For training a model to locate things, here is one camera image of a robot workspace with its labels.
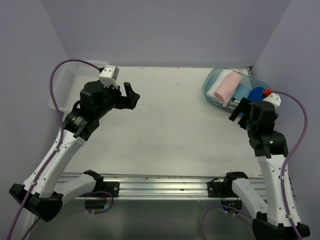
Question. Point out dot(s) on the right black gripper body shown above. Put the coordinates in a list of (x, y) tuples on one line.
[(250, 128)]

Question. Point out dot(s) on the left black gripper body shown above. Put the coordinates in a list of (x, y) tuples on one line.
[(112, 96)]

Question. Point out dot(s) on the pink towel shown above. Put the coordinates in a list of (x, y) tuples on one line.
[(227, 88)]

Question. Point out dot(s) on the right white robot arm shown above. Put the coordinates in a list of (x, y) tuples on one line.
[(277, 217)]

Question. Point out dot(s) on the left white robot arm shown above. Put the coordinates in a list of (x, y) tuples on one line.
[(41, 194)]

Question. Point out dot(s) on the light blue cartoon towel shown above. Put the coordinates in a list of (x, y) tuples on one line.
[(242, 91)]

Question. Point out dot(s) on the teal transparent plastic tub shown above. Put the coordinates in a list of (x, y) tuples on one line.
[(247, 79)]

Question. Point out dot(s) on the white rolled towel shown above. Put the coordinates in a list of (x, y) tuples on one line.
[(215, 81)]

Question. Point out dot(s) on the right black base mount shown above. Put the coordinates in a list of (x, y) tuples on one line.
[(217, 189)]

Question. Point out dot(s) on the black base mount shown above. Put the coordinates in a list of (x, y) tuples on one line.
[(112, 187), (217, 189)]

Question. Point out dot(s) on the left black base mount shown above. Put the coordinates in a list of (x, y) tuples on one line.
[(112, 187)]

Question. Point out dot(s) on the aluminium rail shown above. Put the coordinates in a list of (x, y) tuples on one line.
[(161, 187)]

